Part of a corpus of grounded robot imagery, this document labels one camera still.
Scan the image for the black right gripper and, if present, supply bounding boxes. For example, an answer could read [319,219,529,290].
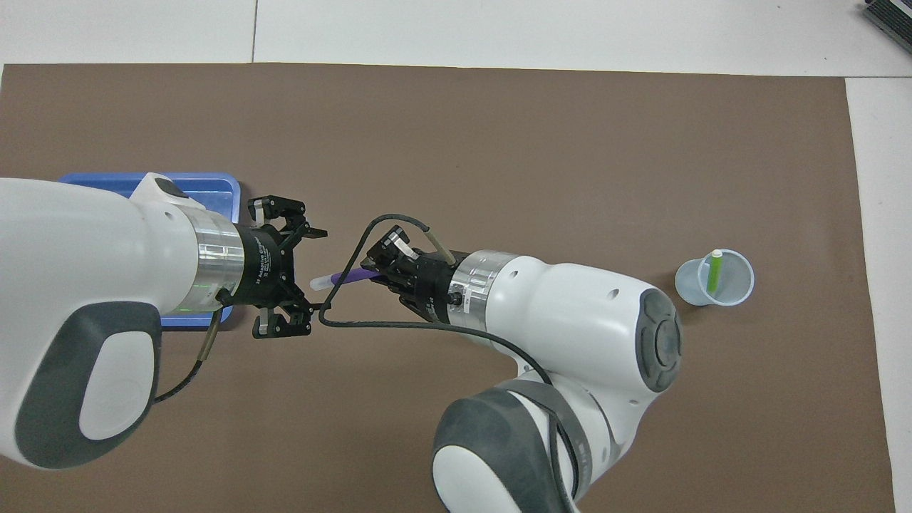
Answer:
[365,227,464,325]

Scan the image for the brown table mat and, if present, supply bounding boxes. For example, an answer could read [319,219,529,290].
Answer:
[0,63,897,513]

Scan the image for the translucent plastic cup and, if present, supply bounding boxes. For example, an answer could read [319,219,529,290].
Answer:
[674,249,755,307]

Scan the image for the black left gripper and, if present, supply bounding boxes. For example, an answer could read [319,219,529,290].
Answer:
[239,195,328,339]

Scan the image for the grey striped device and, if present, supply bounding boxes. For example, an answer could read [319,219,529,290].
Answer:
[862,0,912,52]

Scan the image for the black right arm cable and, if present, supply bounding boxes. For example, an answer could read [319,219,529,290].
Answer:
[318,214,578,513]

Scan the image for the blue plastic tray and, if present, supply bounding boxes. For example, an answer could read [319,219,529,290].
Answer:
[57,172,242,328]

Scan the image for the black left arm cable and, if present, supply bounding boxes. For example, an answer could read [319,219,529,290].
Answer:
[153,289,232,403]

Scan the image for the purple pen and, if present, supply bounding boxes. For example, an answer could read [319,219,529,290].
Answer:
[310,265,382,291]

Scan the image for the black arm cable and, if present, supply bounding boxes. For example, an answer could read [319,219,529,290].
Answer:
[318,214,578,513]
[153,289,232,403]

